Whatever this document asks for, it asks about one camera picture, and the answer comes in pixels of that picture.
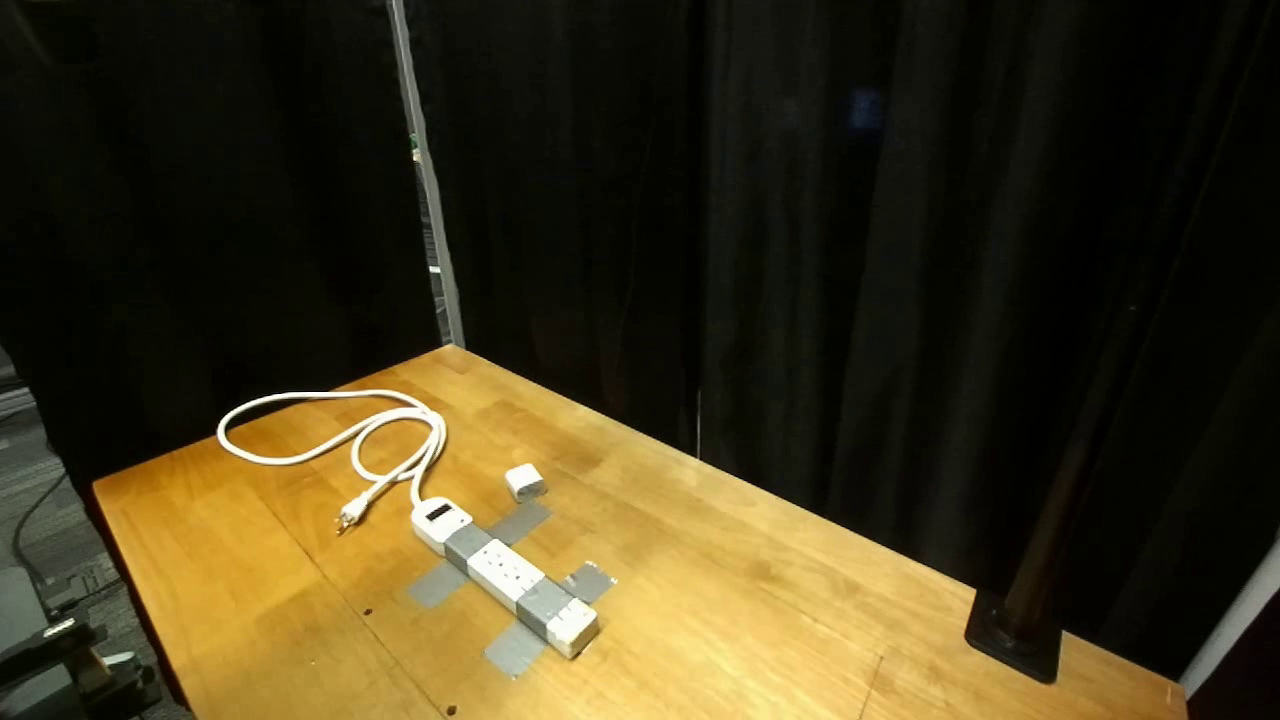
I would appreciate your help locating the white charger head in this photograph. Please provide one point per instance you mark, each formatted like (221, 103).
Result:
(527, 481)

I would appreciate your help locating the silver metal pole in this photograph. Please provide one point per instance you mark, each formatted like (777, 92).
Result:
(434, 222)

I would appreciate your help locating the white power strip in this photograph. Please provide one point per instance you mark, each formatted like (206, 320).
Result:
(474, 555)

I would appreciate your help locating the black curtain backdrop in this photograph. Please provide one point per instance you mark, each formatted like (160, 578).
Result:
(845, 248)

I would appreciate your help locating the grey tape strip near switch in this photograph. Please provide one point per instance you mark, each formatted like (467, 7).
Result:
(468, 555)

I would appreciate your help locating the black stand post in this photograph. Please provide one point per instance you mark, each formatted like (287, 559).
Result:
(1145, 527)

